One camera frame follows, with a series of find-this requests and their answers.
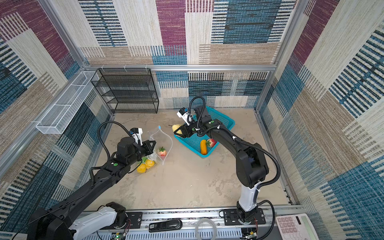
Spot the black remote device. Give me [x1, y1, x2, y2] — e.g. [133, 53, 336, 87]
[148, 219, 183, 233]

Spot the white calculator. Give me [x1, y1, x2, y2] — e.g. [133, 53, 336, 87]
[276, 214, 319, 240]

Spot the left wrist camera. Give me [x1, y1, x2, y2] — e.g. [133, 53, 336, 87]
[130, 128, 143, 146]

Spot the black wire mesh shelf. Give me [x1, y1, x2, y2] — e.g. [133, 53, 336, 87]
[91, 68, 159, 114]

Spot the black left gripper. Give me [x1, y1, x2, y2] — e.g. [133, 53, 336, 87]
[127, 139, 156, 167]

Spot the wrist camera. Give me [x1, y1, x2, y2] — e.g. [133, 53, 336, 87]
[130, 128, 143, 146]
[177, 108, 193, 126]

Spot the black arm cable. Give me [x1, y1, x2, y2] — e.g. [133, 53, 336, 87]
[97, 120, 133, 161]
[233, 136, 281, 190]

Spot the white wire mesh tray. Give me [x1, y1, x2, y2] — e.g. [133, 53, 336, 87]
[36, 71, 95, 135]

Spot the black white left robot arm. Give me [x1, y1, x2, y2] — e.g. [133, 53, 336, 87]
[27, 137, 156, 240]

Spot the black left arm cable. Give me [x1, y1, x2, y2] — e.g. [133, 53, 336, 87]
[97, 120, 133, 161]

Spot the clear zip top bag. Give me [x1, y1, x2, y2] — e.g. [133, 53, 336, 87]
[134, 126, 173, 175]

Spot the orange yellow toy mango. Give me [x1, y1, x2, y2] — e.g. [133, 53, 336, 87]
[200, 140, 208, 156]

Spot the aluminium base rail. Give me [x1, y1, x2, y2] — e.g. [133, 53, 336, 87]
[83, 204, 305, 240]

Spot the clear tube coil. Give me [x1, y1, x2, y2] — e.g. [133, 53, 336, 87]
[195, 218, 218, 240]

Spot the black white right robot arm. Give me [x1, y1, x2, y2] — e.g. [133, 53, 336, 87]
[174, 106, 269, 224]

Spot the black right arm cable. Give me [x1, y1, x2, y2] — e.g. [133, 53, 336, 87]
[233, 136, 281, 190]

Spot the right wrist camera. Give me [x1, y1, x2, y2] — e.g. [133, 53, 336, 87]
[177, 108, 193, 126]

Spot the yellow toy lemon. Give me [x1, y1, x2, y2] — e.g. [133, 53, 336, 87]
[145, 159, 156, 169]

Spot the teal plastic basket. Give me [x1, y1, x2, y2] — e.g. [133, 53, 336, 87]
[174, 107, 235, 158]

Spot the pale yellow toy fruit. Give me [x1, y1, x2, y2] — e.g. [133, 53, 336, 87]
[172, 124, 182, 136]

